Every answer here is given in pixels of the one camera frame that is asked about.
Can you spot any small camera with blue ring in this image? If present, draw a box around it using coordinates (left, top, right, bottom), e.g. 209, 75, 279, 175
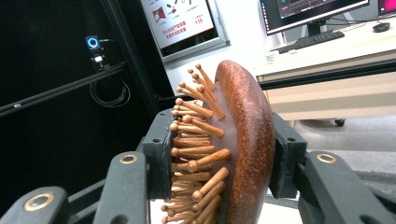
85, 35, 112, 73

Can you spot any coiled black cable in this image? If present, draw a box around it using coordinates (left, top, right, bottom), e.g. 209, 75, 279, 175
89, 79, 132, 109

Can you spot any black keyboard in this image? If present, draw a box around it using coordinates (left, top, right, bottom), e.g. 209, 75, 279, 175
276, 30, 347, 55

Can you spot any black computer mouse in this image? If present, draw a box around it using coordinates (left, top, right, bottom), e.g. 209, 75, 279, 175
372, 21, 391, 34

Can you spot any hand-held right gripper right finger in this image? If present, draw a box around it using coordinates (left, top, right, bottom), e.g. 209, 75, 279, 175
268, 111, 308, 201

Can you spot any black metal frame post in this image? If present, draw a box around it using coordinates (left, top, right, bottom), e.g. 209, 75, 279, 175
99, 0, 163, 117

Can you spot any large computer monitor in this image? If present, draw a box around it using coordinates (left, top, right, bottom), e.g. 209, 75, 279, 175
258, 0, 372, 37

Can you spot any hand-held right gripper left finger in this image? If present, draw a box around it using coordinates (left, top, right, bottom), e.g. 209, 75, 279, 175
142, 108, 176, 201

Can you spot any framed poster board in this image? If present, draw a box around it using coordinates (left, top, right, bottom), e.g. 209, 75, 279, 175
139, 0, 232, 64

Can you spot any light wooden desk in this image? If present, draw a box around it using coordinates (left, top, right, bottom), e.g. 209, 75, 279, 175
254, 18, 396, 123

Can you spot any wooden hairbrush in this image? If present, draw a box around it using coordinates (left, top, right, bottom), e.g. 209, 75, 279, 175
160, 59, 276, 224

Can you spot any pink screen monitor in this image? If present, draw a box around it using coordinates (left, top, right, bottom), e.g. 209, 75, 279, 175
376, 0, 396, 17

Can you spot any black metal frame rail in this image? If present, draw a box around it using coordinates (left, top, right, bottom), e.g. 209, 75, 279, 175
0, 62, 129, 119

